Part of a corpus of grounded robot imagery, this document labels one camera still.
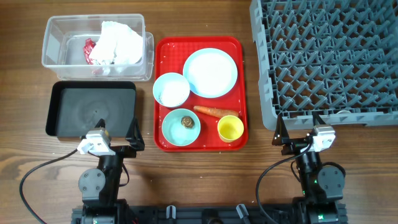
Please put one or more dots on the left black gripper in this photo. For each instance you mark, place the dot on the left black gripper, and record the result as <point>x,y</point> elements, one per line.
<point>132,137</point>

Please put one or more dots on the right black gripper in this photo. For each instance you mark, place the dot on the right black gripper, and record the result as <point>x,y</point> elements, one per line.
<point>293,146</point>

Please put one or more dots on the mint green bowl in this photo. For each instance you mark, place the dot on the mint green bowl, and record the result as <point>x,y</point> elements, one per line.
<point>175,133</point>

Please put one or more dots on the light blue bowl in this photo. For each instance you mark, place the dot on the light blue bowl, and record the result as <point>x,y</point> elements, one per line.
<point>166,78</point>

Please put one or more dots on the yellow plastic cup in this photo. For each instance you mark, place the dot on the yellow plastic cup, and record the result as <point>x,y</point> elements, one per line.
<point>230,128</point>

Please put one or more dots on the brown food scrap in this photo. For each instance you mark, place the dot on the brown food scrap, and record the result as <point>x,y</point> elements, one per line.
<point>187,122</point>

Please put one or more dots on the orange carrot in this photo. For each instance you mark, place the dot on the orange carrot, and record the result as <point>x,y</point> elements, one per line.
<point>215,112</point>

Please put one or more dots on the white rice pile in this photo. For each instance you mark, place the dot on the white rice pile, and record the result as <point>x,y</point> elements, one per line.
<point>172,94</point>

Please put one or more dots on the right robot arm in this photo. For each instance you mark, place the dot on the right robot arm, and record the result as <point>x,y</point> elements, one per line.
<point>322,183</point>

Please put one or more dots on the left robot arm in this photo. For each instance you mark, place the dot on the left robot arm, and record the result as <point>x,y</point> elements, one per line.
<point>100,186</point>

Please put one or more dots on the grey dishwasher rack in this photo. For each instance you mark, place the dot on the grey dishwasher rack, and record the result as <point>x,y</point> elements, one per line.
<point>337,59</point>

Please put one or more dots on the clear plastic waste bin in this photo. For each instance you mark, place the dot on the clear plastic waste bin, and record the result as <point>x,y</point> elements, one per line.
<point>65,38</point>

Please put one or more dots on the black rectangular tray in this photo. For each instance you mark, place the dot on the black rectangular tray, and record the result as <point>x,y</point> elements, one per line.
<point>77,106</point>

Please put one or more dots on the crumpled white paper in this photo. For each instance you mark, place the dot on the crumpled white paper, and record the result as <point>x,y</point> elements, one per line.
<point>117,44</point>

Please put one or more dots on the red crumpled wrapper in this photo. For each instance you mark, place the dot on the red crumpled wrapper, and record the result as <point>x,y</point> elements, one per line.
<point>87,49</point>

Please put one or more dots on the red serving tray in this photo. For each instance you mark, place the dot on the red serving tray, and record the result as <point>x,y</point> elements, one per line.
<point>170,56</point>

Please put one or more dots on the large light blue plate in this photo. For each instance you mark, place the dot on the large light blue plate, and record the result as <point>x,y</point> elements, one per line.
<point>210,72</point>

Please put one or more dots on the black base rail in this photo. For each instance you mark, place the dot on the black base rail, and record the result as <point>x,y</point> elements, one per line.
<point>281,213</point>

